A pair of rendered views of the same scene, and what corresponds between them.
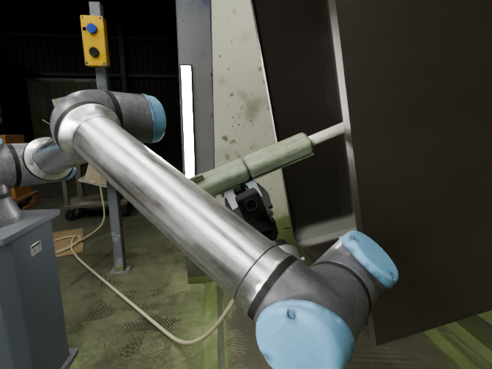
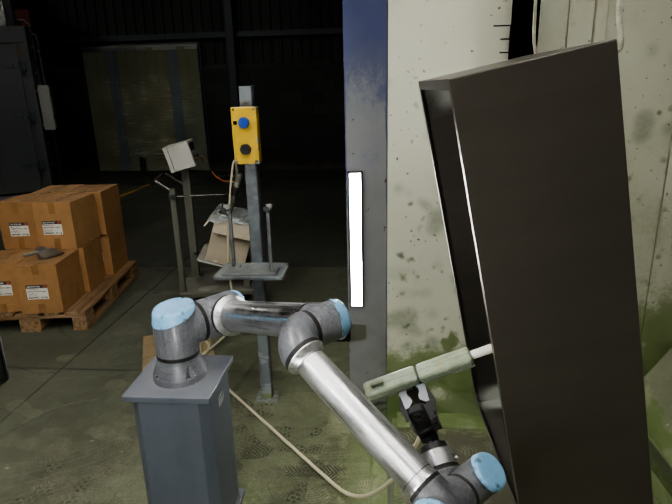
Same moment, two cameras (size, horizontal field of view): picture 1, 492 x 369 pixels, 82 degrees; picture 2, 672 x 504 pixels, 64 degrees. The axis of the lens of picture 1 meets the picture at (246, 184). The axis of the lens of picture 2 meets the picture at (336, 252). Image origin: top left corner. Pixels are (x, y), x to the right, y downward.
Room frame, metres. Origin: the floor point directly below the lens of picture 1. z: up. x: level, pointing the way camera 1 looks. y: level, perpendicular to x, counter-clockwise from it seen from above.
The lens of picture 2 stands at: (-0.70, -0.05, 1.62)
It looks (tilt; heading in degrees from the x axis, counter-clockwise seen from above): 17 degrees down; 11
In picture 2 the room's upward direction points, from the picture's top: 1 degrees counter-clockwise
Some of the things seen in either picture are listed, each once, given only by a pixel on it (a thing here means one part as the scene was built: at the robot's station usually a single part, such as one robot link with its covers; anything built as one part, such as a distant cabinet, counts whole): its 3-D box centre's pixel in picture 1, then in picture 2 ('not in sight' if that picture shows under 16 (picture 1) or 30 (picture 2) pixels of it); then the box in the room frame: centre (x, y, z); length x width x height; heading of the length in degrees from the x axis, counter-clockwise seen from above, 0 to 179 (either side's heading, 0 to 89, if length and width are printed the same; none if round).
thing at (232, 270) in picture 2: not in sight; (249, 238); (1.62, 0.83, 0.95); 0.26 x 0.15 x 0.32; 96
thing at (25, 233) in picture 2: not in sight; (33, 220); (2.91, 3.10, 0.69); 0.38 x 0.29 x 0.36; 8
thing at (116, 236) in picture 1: (109, 148); (257, 254); (1.79, 0.85, 0.82); 0.06 x 0.06 x 1.64; 6
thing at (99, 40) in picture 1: (95, 42); (246, 135); (1.73, 0.85, 1.42); 0.12 x 0.06 x 0.26; 96
